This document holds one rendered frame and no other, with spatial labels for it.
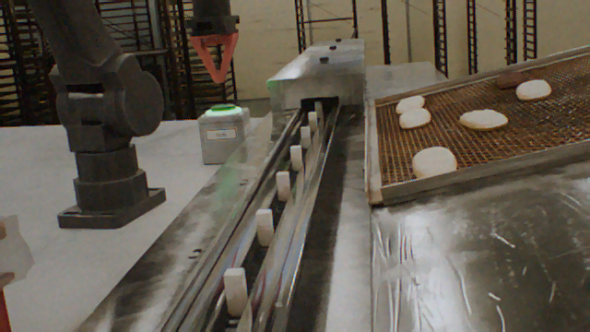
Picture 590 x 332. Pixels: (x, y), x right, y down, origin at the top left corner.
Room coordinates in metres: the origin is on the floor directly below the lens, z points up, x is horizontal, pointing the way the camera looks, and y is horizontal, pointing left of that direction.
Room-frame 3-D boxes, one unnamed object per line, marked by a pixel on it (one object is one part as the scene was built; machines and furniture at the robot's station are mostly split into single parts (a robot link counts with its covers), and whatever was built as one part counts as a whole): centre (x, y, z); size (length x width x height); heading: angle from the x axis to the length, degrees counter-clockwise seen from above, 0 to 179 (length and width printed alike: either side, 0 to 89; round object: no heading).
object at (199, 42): (1.06, 0.11, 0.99); 0.07 x 0.07 x 0.09; 83
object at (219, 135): (1.05, 0.10, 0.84); 0.08 x 0.08 x 0.11; 83
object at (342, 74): (1.87, -0.12, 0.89); 1.25 x 0.18 x 0.09; 173
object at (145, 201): (0.80, 0.23, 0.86); 0.12 x 0.09 x 0.08; 161
